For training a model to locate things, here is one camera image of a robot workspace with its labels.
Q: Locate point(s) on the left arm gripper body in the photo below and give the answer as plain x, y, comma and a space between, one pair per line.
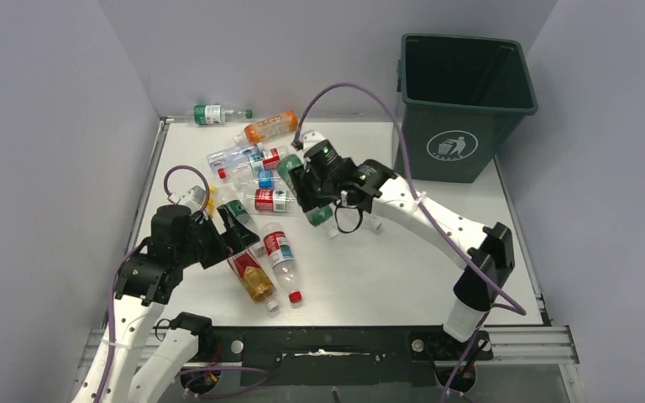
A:
206, 243

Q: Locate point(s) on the green label tea bottle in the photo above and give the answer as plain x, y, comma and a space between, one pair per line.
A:
321, 218

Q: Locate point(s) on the clear bottle blue cap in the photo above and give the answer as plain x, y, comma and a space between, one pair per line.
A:
225, 157

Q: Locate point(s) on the clear bottle blue stripe label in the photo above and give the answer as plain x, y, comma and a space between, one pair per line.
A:
264, 179

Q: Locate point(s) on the dark green trash bin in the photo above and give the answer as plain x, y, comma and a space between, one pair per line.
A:
460, 99

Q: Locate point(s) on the orange drink bottle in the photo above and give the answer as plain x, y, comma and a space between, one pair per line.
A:
268, 129

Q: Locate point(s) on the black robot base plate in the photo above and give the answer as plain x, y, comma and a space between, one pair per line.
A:
420, 356

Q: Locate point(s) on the short bottle red label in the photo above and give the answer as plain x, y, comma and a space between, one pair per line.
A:
282, 260

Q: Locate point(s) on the clear bottle dark green label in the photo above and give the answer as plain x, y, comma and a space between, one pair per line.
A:
226, 197

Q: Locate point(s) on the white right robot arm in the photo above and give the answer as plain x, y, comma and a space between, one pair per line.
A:
485, 254

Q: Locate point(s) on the crushed clear unlabelled bottle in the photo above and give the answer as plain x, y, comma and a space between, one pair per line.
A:
372, 223

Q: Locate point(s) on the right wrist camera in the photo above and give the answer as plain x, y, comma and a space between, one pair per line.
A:
307, 140

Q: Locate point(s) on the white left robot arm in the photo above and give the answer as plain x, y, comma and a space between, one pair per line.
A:
144, 282

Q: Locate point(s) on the aluminium table frame rail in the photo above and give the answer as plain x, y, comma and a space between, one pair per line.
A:
534, 345

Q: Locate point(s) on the amber tea bottle red label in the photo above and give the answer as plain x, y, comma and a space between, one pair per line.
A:
254, 280

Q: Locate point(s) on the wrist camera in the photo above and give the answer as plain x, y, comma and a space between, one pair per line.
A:
307, 140
196, 199

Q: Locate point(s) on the yellow juice bottle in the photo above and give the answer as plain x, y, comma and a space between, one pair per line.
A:
210, 206

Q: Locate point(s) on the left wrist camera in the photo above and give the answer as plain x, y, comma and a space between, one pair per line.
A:
196, 199

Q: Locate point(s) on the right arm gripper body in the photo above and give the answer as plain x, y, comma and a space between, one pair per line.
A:
314, 189

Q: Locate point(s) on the clear bottle green cap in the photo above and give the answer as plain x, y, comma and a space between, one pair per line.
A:
216, 114

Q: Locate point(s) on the clear bottle red label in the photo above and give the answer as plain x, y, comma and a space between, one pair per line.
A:
270, 201

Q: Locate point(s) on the bottle red blue label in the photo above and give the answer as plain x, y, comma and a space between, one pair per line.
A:
252, 164

